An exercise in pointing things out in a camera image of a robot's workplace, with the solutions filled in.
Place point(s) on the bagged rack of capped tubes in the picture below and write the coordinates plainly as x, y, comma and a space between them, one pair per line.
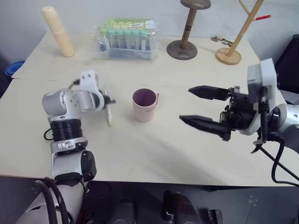
126, 39

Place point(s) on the cream cylindrical bottle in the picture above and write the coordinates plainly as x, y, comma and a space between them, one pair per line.
58, 32

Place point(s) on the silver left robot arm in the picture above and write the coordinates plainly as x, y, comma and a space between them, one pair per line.
70, 102

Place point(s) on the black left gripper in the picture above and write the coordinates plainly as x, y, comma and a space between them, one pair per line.
108, 100

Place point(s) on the blue bowl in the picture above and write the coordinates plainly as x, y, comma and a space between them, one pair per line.
14, 68

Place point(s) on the dark wooden pedestal stand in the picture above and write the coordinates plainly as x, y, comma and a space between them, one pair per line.
185, 35

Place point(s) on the red tag on rack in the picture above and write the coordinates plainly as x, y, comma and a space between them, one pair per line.
263, 17

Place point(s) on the black chair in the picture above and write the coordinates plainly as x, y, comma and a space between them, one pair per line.
288, 63

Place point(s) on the dark grey rounded shape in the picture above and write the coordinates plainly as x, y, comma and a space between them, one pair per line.
123, 212

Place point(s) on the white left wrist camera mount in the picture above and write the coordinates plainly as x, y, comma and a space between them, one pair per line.
88, 80

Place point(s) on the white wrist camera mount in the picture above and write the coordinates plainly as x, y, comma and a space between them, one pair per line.
88, 80
261, 77

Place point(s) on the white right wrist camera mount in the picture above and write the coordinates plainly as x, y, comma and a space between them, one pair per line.
261, 77

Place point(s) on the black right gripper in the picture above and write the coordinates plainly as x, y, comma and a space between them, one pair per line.
240, 109

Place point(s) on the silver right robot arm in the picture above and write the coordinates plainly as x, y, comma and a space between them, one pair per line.
288, 119

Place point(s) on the pink mug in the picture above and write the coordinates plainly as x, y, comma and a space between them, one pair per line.
143, 112

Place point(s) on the small dark ribbed shape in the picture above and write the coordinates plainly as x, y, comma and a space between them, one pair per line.
215, 217

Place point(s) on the large dark rounded shape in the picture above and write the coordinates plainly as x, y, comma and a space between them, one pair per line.
180, 207

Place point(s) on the small brown clip item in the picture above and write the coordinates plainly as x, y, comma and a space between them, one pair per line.
222, 40

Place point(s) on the light wooden branch rack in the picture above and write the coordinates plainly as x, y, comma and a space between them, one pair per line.
236, 44

